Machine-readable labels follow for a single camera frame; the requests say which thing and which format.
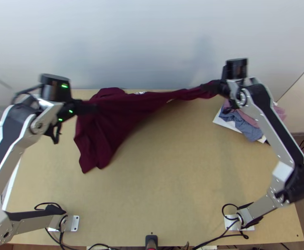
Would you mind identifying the maroon t-shirt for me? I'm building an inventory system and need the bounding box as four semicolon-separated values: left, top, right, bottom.
73;80;221;175

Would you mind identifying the pile of folded clothes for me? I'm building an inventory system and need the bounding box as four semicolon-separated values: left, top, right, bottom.
213;100;289;144

